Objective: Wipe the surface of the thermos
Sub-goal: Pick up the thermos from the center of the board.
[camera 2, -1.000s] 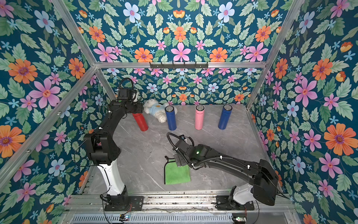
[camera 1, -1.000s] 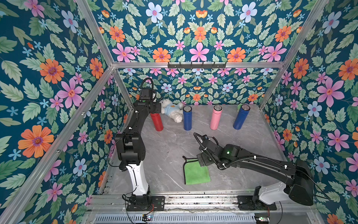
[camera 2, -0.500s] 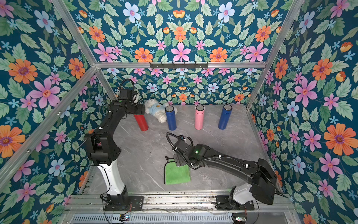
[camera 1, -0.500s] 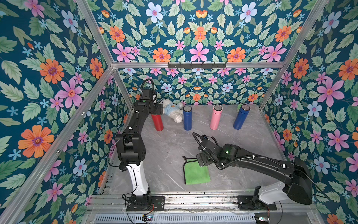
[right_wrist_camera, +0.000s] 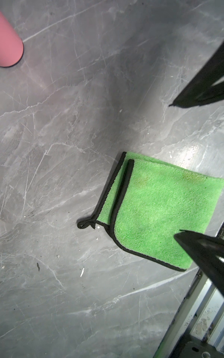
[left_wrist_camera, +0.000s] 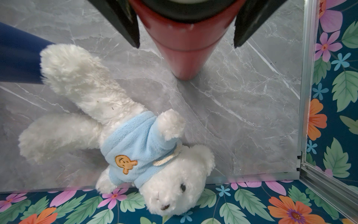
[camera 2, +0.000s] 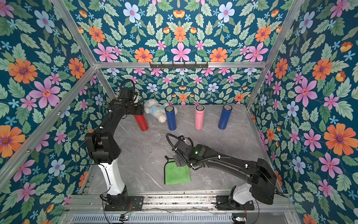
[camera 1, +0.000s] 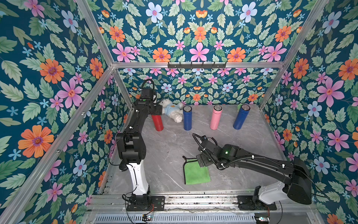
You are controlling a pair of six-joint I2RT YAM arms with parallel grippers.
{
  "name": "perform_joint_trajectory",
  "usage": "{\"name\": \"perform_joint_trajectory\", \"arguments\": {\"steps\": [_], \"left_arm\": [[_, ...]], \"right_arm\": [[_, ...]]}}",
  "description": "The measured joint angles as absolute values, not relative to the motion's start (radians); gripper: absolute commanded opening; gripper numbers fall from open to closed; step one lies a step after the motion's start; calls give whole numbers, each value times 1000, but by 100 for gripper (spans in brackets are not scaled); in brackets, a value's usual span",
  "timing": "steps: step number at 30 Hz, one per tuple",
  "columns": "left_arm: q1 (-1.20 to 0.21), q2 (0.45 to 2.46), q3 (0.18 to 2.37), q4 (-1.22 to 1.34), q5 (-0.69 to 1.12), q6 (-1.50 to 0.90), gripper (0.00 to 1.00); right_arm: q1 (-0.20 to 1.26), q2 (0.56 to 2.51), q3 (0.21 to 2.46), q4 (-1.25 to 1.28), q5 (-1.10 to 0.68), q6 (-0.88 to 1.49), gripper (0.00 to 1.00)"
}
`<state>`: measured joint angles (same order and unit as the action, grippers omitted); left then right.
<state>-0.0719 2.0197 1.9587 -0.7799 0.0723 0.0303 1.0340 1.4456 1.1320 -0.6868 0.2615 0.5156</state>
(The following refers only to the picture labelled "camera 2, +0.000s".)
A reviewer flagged red thermos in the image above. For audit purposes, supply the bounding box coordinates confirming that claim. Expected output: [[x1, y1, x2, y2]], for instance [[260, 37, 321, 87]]
[[134, 115, 149, 132]]

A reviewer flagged green microfiber cloth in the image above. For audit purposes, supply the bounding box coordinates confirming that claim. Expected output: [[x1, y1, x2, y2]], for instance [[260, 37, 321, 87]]
[[164, 158, 191, 185]]

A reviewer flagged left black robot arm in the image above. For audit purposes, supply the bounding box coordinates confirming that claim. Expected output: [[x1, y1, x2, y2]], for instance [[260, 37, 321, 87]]
[[84, 79, 148, 196]]

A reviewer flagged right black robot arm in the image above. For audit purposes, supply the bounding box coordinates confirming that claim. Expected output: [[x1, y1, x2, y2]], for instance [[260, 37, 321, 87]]
[[166, 133, 278, 205]]

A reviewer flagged dark blue thermos left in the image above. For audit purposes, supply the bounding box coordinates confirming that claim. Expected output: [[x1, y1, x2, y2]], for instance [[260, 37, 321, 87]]
[[165, 105, 177, 131]]

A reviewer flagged pink thermos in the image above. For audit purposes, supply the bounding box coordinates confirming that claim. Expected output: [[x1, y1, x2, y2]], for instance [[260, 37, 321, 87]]
[[195, 105, 205, 130]]

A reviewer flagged blue thermos right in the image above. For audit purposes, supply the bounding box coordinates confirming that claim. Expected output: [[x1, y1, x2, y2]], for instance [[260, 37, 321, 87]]
[[218, 104, 232, 130]]

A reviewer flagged white teddy bear plush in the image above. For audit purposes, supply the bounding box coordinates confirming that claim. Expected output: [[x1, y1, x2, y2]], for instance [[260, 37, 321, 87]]
[[144, 99, 169, 123]]

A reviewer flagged black wall hook rail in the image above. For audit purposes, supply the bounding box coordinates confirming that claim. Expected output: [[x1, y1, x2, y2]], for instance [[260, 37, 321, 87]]
[[149, 62, 209, 69]]

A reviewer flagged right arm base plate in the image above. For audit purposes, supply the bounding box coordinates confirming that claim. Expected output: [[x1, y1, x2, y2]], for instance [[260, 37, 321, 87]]
[[215, 195, 255, 211]]

